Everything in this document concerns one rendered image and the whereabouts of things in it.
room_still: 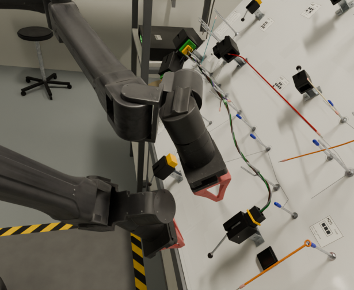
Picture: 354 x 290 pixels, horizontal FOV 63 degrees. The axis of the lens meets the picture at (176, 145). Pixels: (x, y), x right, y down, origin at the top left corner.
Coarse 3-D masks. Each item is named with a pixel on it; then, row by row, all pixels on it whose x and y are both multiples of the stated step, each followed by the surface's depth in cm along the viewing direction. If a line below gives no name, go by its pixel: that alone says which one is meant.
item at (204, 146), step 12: (204, 132) 43; (180, 144) 44; (192, 144) 43; (204, 144) 44; (180, 156) 47; (192, 156) 45; (204, 156) 45; (216, 156) 47; (192, 168) 47; (204, 168) 46; (216, 168) 45; (192, 180) 45
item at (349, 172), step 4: (320, 140) 53; (324, 144) 54; (328, 148) 53; (332, 156) 56; (336, 156) 56; (336, 160) 56; (340, 164) 57; (344, 168) 59; (348, 172) 60; (352, 172) 60; (348, 176) 60
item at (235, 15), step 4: (236, 12) 123; (232, 16) 124; (236, 16) 122; (228, 20) 125; (232, 20) 122; (224, 24) 126; (220, 28) 126; (224, 28) 124; (228, 28) 122; (216, 32) 127; (220, 32) 125; (220, 36) 123
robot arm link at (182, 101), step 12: (168, 96) 44; (180, 96) 43; (192, 96) 44; (168, 108) 42; (180, 108) 41; (192, 108) 40; (168, 120) 40; (180, 120) 40; (192, 120) 41; (168, 132) 43; (180, 132) 41; (192, 132) 42
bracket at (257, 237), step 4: (256, 232) 69; (260, 232) 69; (252, 236) 67; (256, 236) 67; (260, 236) 68; (252, 240) 68; (256, 240) 68; (260, 240) 68; (256, 244) 68; (260, 244) 67
